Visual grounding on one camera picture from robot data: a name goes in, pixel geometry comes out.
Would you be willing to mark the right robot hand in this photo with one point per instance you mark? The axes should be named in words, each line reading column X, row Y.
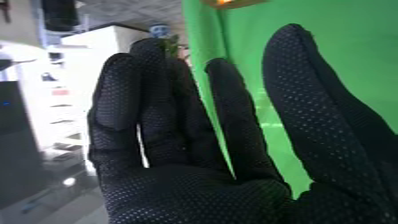
column 196, row 186

